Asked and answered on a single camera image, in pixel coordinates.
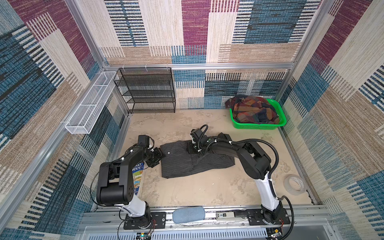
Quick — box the plaid red shirt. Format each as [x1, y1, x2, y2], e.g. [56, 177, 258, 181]
[225, 95, 280, 125]

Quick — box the blue treehouse book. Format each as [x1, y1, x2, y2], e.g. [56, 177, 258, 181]
[132, 163, 145, 195]

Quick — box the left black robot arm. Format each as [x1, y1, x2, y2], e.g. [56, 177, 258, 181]
[96, 135, 165, 224]

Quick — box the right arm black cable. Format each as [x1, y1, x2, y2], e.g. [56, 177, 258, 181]
[196, 124, 295, 240]

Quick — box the white wire mesh tray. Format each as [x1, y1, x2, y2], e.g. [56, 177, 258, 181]
[65, 72, 117, 135]

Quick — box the black wire mesh shelf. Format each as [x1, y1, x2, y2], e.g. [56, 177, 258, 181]
[115, 67, 176, 114]

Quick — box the blue grey cloth pad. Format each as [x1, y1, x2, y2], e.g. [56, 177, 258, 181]
[172, 207, 206, 224]

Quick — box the grey pinstriped long sleeve shirt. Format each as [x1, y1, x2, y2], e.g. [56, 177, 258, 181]
[161, 141, 235, 179]

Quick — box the green plastic basket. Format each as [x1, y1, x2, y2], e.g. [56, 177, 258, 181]
[229, 99, 287, 130]

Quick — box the clear tape roll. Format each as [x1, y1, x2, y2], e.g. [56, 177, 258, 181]
[284, 175, 307, 196]

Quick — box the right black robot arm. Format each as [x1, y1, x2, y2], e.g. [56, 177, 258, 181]
[188, 128, 283, 224]

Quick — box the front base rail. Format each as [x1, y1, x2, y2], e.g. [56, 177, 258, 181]
[75, 205, 341, 240]

